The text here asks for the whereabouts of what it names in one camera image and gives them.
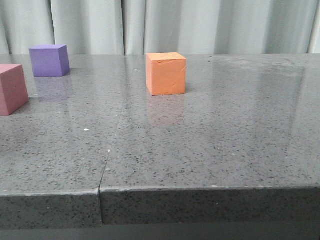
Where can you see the orange foam cube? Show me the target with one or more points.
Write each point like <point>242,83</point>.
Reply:
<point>166,73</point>

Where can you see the pale green curtain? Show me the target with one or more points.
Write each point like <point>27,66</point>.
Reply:
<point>134,27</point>

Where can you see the purple foam cube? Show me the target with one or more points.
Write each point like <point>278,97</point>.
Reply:
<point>50,60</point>

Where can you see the pink foam cube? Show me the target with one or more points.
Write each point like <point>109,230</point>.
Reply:
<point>13,89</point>

